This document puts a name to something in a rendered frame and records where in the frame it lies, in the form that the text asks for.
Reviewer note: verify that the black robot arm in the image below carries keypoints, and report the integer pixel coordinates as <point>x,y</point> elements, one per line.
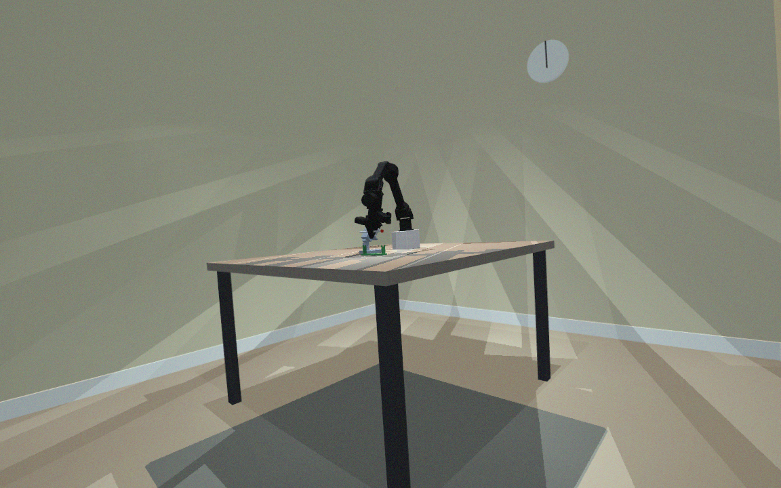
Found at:
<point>373,195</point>

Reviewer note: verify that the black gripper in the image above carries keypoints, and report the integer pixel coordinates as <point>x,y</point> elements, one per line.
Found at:
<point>370,224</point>

